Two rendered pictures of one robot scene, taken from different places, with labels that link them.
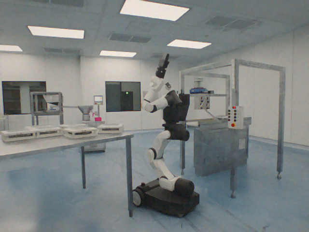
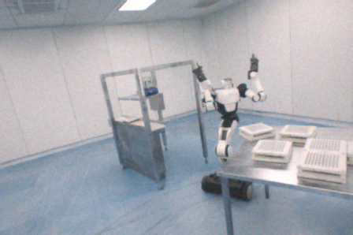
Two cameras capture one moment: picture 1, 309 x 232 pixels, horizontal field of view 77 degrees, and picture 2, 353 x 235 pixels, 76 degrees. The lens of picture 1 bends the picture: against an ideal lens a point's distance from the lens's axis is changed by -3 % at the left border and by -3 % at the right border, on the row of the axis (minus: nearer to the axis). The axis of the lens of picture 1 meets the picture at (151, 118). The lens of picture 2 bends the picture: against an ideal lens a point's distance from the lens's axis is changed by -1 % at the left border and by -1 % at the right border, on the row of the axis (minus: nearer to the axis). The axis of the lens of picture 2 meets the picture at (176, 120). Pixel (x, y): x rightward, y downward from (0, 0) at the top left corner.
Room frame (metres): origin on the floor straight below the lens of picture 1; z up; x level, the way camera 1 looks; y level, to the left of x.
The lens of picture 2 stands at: (3.16, 2.38, 1.64)
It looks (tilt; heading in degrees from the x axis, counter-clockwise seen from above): 14 degrees down; 263
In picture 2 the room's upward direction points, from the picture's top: 9 degrees counter-clockwise
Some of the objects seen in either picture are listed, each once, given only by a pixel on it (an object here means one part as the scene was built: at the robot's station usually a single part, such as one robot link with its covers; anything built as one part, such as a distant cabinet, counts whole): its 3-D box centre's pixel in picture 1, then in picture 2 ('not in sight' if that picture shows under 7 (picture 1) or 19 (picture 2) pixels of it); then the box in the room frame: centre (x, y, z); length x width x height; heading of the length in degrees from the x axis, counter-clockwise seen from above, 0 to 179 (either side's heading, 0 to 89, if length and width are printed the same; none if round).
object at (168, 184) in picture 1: (170, 181); not in sight; (2.19, -0.20, 0.28); 0.21 x 0.20 x 0.13; 46
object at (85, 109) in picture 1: (88, 112); not in sight; (4.97, 1.56, 0.95); 0.49 x 0.36 x 0.37; 110
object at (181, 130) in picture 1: (175, 131); (231, 119); (2.14, -0.25, 0.86); 0.28 x 0.13 x 0.18; 46
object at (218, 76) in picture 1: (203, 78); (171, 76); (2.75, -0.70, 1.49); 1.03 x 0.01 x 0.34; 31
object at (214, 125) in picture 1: (221, 123); (133, 125); (3.40, -1.19, 0.79); 1.30 x 0.29 x 0.10; 121
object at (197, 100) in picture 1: (202, 102); (157, 102); (3.00, -0.75, 1.16); 0.22 x 0.11 x 0.20; 121
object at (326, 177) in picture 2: not in sight; (321, 168); (2.16, 1.24, 0.88); 0.24 x 0.24 x 0.02; 45
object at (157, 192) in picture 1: (168, 188); (232, 171); (2.22, -0.18, 0.19); 0.64 x 0.52 x 0.33; 46
